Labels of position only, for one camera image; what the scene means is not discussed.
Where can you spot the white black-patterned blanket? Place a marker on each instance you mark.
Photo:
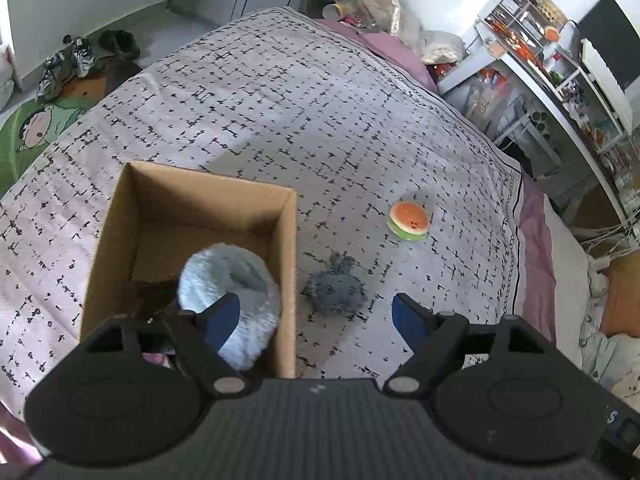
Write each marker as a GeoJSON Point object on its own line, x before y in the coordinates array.
{"type": "Point", "coordinates": [300, 110]}

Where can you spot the brown cardboard box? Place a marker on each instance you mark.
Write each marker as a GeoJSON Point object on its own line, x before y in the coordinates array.
{"type": "Point", "coordinates": [285, 260]}

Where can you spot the light blue plush toy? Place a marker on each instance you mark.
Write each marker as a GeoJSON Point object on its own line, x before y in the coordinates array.
{"type": "Point", "coordinates": [230, 275]}

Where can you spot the white duvet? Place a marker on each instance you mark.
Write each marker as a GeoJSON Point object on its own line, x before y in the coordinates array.
{"type": "Point", "coordinates": [565, 260]}

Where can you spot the pile of plastic bags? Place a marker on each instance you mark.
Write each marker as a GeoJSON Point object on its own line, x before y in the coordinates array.
{"type": "Point", "coordinates": [400, 15]}

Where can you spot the pair of dark slippers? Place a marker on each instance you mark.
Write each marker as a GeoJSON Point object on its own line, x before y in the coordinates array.
{"type": "Point", "coordinates": [120, 42]}

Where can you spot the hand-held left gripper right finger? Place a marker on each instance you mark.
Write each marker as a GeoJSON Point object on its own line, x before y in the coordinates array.
{"type": "Point", "coordinates": [407, 317]}

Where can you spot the clear drawer organizer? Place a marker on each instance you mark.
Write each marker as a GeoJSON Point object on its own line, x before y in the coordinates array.
{"type": "Point", "coordinates": [520, 20]}

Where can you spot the black monitor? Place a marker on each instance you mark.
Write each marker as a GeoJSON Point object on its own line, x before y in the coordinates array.
{"type": "Point", "coordinates": [612, 35]}

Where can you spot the green cartoon floor mat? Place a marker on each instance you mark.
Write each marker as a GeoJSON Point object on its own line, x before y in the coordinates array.
{"type": "Point", "coordinates": [45, 120]}

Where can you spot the round watermelon plush toy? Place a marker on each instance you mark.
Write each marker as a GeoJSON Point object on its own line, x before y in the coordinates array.
{"type": "Point", "coordinates": [409, 220]}

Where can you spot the white desk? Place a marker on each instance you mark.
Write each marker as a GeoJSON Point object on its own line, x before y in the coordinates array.
{"type": "Point", "coordinates": [575, 125]}

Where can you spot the grey whale plush toy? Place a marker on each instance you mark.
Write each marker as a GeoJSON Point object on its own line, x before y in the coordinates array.
{"type": "Point", "coordinates": [332, 295]}

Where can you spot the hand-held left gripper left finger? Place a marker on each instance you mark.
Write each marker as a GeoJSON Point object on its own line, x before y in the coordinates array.
{"type": "Point", "coordinates": [222, 321]}

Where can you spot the white keyboard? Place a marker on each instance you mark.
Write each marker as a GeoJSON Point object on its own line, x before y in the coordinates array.
{"type": "Point", "coordinates": [607, 90]}

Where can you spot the light patterned clothing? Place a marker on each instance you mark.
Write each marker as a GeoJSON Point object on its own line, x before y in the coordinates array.
{"type": "Point", "coordinates": [607, 360]}

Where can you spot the black cloth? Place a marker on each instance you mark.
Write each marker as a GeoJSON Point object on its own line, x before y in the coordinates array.
{"type": "Point", "coordinates": [152, 295]}

